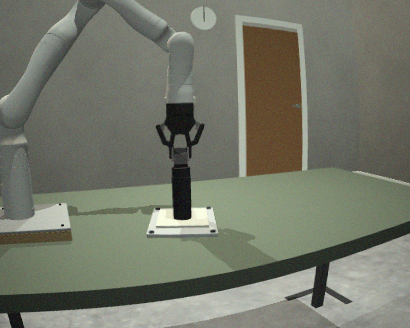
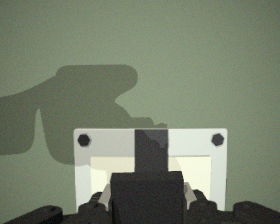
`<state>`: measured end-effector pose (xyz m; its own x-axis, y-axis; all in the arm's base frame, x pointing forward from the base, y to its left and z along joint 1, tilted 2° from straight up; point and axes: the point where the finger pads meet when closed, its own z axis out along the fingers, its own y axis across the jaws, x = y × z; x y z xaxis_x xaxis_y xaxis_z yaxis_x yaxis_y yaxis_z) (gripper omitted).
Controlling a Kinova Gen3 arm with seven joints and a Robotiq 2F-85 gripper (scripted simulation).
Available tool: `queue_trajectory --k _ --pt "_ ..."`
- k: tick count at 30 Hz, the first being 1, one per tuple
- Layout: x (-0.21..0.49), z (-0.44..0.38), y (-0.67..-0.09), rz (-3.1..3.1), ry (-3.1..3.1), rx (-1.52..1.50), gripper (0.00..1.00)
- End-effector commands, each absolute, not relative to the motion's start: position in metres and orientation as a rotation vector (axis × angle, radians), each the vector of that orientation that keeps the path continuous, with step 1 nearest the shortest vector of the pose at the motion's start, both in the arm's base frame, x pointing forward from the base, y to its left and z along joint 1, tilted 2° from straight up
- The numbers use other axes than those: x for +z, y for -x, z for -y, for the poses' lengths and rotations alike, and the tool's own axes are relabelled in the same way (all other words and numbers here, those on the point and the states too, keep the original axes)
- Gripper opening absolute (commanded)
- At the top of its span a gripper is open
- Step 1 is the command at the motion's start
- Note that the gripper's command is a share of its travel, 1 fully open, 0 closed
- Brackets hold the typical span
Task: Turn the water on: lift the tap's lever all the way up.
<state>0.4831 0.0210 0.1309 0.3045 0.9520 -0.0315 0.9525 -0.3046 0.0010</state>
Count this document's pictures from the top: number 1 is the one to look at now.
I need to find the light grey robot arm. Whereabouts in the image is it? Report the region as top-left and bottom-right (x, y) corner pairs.
(0, 0), (196, 220)

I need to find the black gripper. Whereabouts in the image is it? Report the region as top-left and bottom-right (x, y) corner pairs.
(156, 103), (205, 161)

